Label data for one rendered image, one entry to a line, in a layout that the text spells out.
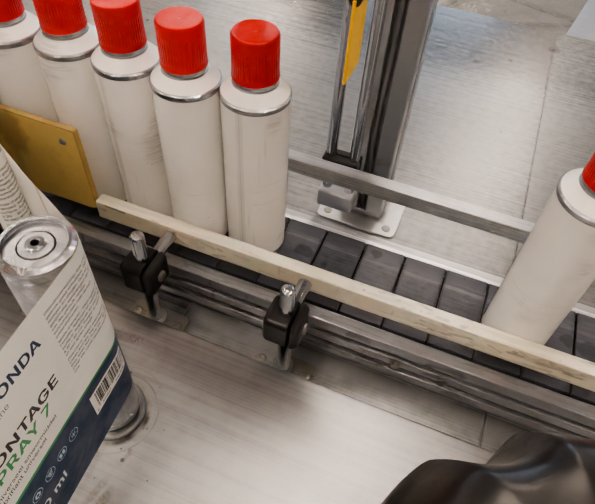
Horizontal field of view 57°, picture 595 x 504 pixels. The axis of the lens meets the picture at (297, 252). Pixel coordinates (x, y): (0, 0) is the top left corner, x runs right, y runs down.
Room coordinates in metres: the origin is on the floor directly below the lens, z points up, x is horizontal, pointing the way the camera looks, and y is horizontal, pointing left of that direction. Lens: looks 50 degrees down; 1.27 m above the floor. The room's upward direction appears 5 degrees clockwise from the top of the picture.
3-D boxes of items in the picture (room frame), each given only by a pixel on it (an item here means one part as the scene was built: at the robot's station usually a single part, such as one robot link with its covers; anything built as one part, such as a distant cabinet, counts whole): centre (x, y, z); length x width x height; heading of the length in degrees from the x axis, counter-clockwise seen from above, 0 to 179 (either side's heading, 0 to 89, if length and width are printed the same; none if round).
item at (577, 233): (0.26, -0.18, 0.98); 0.05 x 0.05 x 0.20
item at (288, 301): (0.23, 0.00, 0.89); 0.03 x 0.03 x 0.12; 72
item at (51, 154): (0.36, 0.23, 0.94); 0.10 x 0.01 x 0.09; 72
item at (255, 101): (0.34, 0.04, 0.98); 0.05 x 0.05 x 0.20
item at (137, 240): (0.29, 0.12, 0.89); 0.06 x 0.03 x 0.12; 162
